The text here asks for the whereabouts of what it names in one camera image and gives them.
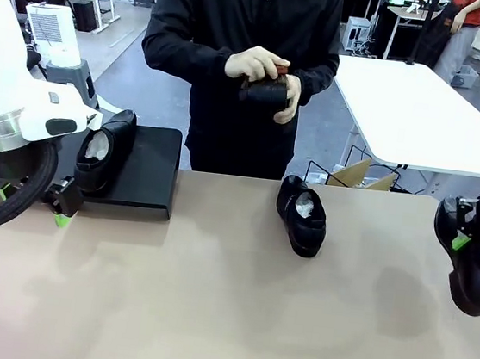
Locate black leather strap shoe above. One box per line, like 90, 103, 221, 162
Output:
424, 194, 480, 319
270, 173, 333, 261
235, 69, 295, 111
71, 103, 140, 201

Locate red-brown shoe brush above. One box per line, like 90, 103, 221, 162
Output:
272, 63, 292, 82

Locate person's right forearm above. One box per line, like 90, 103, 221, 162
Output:
138, 25, 235, 88

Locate person's left forearm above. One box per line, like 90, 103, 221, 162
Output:
296, 52, 340, 111

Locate black shoe stand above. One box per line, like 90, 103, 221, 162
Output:
69, 116, 185, 225

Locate black stand pole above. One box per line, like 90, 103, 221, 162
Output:
404, 0, 438, 68

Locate person's left hand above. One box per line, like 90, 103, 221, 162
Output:
271, 71, 304, 127

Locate person's right hand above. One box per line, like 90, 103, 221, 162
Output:
224, 42, 293, 85

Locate white paper shoe stuffing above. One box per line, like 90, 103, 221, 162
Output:
294, 189, 318, 220
84, 129, 111, 162

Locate brown cardboard box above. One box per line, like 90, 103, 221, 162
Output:
328, 153, 402, 194

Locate large white table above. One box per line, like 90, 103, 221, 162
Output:
321, 53, 480, 190

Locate grey plastic bin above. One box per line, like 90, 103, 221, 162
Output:
449, 63, 480, 90

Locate white air purifier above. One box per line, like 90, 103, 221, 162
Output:
20, 1, 89, 71

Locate mannequin red top grey trousers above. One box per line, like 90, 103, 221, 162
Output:
432, 0, 480, 89

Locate black computer tower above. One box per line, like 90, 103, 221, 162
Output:
69, 0, 101, 34

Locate white computer case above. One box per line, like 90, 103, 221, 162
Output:
343, 16, 376, 56

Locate person in black jacket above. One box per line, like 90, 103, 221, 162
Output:
128, 0, 347, 187

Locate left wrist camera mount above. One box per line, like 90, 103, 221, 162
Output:
84, 110, 104, 129

